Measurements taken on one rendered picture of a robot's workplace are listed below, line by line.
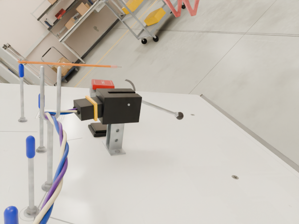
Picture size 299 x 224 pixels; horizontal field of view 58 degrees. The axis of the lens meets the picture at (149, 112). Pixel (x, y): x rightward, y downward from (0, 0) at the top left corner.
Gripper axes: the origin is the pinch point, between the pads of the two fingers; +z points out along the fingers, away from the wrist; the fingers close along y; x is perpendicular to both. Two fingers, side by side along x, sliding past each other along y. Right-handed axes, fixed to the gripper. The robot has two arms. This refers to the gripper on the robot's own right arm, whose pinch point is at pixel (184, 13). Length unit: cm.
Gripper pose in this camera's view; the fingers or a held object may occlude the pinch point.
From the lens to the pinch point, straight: 81.5
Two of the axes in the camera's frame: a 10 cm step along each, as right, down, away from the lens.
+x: 9.2, -3.3, 2.3
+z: 2.3, 9.0, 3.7
